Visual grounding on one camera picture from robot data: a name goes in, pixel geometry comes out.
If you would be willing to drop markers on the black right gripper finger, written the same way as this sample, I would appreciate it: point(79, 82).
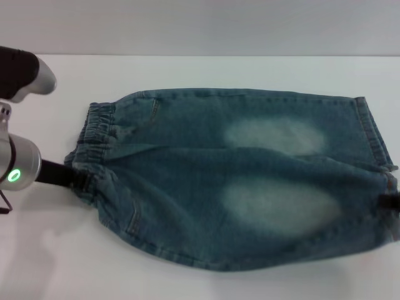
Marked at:
point(390, 201)

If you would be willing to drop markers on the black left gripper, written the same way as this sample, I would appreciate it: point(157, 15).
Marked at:
point(56, 173)

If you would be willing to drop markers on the blue denim shorts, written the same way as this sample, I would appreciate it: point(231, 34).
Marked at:
point(218, 187)

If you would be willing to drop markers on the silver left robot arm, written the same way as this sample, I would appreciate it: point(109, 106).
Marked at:
point(23, 168)

